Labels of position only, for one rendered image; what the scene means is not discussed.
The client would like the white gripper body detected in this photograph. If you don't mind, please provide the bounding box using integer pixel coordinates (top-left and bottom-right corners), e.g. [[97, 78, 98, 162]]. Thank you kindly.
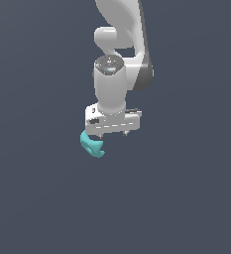
[[84, 103, 143, 136]]

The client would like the teal irregular object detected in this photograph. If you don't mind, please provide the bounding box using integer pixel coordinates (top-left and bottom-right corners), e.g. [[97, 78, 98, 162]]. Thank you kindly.
[[79, 130, 106, 159]]

